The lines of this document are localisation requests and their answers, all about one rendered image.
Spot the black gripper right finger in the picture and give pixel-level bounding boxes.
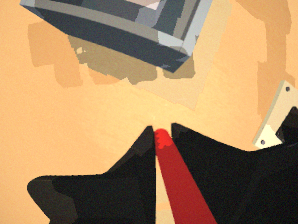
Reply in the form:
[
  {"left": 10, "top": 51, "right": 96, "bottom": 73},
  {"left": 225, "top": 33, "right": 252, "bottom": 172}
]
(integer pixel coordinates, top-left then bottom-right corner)
[{"left": 170, "top": 123, "right": 298, "bottom": 224}]

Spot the red peg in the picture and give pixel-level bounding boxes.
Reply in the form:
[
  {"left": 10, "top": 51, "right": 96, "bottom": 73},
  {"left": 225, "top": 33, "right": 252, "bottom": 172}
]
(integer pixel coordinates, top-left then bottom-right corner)
[{"left": 154, "top": 129, "right": 217, "bottom": 224}]

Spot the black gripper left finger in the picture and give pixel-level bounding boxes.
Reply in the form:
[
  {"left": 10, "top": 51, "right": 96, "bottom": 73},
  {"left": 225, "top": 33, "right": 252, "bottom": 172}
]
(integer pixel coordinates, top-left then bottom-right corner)
[{"left": 27, "top": 125, "right": 157, "bottom": 224}]

